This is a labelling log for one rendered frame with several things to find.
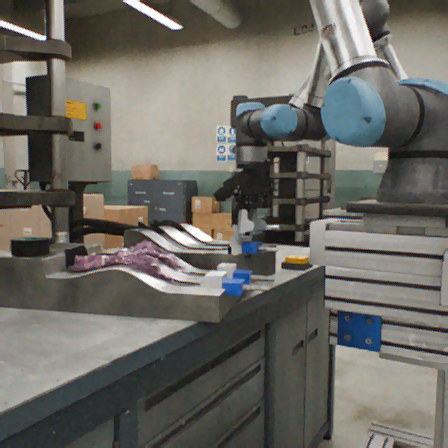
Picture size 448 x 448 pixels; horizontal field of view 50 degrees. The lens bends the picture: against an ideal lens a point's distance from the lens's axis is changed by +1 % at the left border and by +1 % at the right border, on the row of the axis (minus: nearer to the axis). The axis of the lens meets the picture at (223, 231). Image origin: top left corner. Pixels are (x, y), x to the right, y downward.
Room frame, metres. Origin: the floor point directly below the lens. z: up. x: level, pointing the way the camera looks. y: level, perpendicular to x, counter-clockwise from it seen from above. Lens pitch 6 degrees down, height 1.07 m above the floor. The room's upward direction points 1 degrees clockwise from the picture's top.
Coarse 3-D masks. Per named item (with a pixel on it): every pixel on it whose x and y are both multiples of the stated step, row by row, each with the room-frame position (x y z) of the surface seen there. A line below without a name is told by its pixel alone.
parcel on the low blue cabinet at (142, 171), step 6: (132, 168) 8.71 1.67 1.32; (138, 168) 8.64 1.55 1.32; (144, 168) 8.59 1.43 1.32; (150, 168) 8.58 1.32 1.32; (156, 168) 8.74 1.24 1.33; (132, 174) 8.71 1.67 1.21; (138, 174) 8.64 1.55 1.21; (144, 174) 8.59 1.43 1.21; (150, 174) 8.58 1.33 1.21; (156, 174) 8.74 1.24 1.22
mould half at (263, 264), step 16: (128, 240) 1.38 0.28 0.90; (144, 240) 1.35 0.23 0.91; (160, 240) 1.36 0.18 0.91; (192, 240) 1.46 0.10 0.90; (208, 240) 1.51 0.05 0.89; (176, 256) 1.30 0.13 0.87; (192, 256) 1.27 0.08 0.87; (208, 256) 1.25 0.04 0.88; (224, 256) 1.22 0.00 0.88; (240, 256) 1.23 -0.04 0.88; (256, 256) 1.31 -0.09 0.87; (272, 256) 1.41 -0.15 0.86; (256, 272) 1.31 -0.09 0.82; (272, 272) 1.41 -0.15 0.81
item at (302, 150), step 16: (240, 96) 5.50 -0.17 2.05; (288, 96) 5.23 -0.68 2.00; (272, 144) 6.47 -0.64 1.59; (304, 144) 5.20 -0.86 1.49; (272, 160) 6.47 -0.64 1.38; (288, 160) 6.57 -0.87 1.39; (304, 160) 5.22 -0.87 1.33; (272, 176) 5.33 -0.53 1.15; (288, 176) 5.25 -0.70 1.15; (304, 176) 5.17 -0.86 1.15; (320, 176) 5.75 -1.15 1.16; (288, 192) 6.56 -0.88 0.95; (304, 192) 5.23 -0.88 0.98; (320, 192) 6.17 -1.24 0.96; (272, 208) 6.48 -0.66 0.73; (288, 208) 6.56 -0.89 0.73; (304, 208) 5.23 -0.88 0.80; (320, 208) 6.17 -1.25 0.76; (272, 224) 5.34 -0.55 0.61; (288, 224) 5.38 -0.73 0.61; (304, 224) 5.23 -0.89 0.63; (256, 240) 5.59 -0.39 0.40; (272, 240) 5.60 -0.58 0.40; (288, 240) 5.62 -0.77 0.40; (304, 240) 5.66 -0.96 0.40
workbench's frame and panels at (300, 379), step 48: (288, 288) 1.34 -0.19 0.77; (192, 336) 0.91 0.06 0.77; (240, 336) 1.19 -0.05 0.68; (288, 336) 1.51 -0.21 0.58; (96, 384) 0.68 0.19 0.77; (144, 384) 0.85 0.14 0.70; (192, 384) 1.02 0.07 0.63; (240, 384) 1.24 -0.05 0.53; (288, 384) 1.52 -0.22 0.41; (0, 432) 0.55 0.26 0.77; (48, 432) 0.67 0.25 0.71; (96, 432) 0.76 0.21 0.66; (144, 432) 0.87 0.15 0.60; (192, 432) 1.02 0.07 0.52; (240, 432) 1.22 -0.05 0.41; (288, 432) 1.53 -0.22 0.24
